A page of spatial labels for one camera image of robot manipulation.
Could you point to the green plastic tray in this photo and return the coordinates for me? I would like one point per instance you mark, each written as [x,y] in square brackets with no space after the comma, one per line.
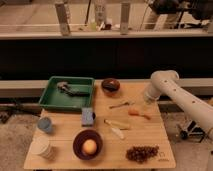
[54,100]

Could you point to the blue grey cup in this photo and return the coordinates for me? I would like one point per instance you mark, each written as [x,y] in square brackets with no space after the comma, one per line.
[45,125]

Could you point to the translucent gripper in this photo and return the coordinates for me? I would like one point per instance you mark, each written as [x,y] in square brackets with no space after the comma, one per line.
[148,99]

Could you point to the white plastic knife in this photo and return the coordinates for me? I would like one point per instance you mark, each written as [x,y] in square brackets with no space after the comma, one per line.
[118,132]

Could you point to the wooden spatula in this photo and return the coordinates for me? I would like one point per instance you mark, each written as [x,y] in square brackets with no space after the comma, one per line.
[120,125]

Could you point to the small red bowl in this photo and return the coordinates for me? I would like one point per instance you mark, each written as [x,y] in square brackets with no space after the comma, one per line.
[110,86]

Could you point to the orange ball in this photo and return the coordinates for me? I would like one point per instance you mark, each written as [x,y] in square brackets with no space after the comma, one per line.
[89,147]

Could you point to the dark brown bowl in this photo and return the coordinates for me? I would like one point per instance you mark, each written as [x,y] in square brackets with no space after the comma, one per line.
[81,138]

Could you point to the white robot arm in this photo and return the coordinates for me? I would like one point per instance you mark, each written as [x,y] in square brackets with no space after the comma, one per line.
[164,82]

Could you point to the bunch of dark grapes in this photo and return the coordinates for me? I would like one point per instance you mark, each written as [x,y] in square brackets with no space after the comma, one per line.
[141,154]

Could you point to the wooden folding table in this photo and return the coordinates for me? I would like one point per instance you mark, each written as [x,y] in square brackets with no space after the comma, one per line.
[143,132]

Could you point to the blue sponge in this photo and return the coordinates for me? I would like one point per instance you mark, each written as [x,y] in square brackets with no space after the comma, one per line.
[88,117]

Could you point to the white ribbed cup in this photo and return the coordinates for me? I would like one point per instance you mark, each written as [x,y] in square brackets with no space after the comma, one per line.
[41,146]

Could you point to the grey tool in tray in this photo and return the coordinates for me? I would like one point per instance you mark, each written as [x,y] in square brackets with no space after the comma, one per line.
[64,87]

